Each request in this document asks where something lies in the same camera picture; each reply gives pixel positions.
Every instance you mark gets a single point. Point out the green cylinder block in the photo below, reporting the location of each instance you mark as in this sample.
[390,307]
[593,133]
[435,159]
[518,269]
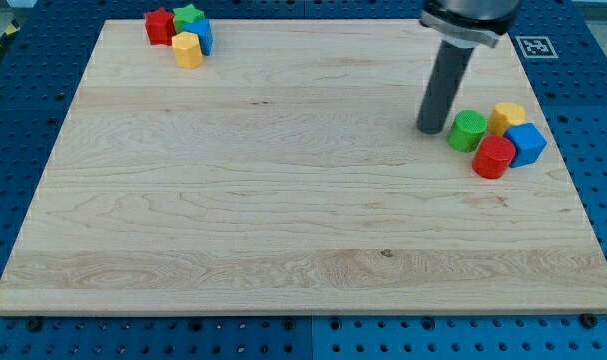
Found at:
[467,130]

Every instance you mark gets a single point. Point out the blue hexagon block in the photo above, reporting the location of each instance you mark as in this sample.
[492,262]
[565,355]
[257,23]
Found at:
[528,142]

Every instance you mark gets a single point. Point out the white fiducial marker tag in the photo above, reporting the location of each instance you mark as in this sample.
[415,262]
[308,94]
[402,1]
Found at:
[536,47]

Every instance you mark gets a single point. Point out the yellow black hazard tape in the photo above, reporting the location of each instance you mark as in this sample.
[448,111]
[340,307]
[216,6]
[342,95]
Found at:
[8,36]

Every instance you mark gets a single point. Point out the yellow hexagon block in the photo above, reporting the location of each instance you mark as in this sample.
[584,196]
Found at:
[187,50]

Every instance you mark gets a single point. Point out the dark grey pointer rod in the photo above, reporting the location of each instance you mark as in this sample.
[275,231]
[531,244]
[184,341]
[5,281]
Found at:
[447,73]

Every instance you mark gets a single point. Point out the blue cube block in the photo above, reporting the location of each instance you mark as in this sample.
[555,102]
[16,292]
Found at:
[202,28]

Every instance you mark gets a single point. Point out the light wooden board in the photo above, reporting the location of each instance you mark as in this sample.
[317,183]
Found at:
[286,176]

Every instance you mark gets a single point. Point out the green star block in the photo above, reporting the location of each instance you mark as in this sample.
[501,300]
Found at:
[186,15]

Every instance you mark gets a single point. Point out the yellow cylinder block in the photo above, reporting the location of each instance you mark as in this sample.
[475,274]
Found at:
[505,115]

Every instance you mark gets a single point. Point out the red cylinder block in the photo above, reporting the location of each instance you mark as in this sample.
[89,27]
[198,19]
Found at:
[493,157]

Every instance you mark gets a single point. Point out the red star block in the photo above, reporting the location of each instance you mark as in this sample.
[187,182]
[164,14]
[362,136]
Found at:
[159,26]

